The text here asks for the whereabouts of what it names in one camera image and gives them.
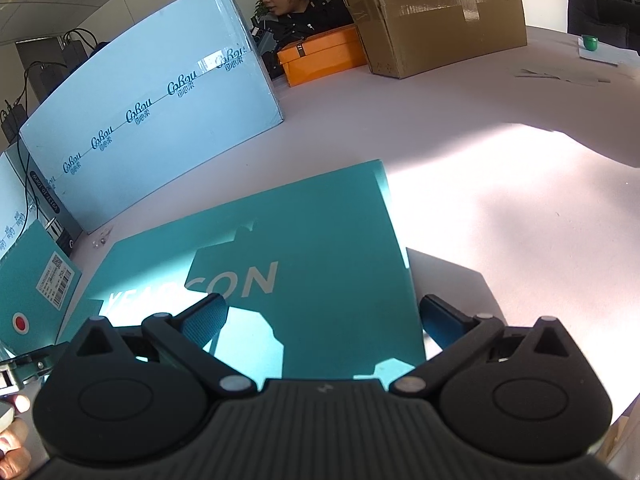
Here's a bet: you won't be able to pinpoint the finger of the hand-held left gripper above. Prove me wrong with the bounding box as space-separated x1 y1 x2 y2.
0 342 70 395

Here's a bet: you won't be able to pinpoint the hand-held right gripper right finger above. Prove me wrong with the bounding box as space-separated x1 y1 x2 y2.
389 294 571 395

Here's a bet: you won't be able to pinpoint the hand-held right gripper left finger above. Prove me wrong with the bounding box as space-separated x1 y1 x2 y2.
74 293 257 394

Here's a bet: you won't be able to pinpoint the white desktop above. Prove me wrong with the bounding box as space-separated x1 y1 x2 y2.
65 24 640 466

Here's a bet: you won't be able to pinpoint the person's left hand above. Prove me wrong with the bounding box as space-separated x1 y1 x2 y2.
0 394 34 480

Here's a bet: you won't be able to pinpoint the small teal box red dot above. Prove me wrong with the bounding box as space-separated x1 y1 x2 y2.
0 219 84 357

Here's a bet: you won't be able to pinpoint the black box white label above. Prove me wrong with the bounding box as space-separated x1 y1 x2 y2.
46 218 84 257

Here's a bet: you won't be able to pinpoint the large flat teal box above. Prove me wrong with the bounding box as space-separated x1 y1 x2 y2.
54 159 428 380

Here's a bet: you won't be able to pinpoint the large light blue carton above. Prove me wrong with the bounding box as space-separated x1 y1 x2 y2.
19 0 286 234

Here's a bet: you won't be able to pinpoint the black power adapter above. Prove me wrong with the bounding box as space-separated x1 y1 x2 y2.
61 29 101 72
24 61 68 103
0 102 30 144

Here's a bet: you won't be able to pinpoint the flat cardboard scraps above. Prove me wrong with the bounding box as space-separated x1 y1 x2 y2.
516 67 613 87

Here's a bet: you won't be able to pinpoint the orange box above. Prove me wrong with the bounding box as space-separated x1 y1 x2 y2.
277 25 370 89

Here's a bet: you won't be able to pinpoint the brown cardboard box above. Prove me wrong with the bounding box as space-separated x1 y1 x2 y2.
330 0 529 80

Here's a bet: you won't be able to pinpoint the white paper sheet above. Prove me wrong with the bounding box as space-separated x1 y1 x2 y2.
577 45 622 67

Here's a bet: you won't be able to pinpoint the white counter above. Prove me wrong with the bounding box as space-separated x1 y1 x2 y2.
517 0 577 34

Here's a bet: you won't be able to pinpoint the black chair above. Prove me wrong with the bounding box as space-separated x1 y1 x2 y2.
567 0 640 55

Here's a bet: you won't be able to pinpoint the black cable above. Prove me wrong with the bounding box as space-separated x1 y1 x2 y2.
15 130 43 223

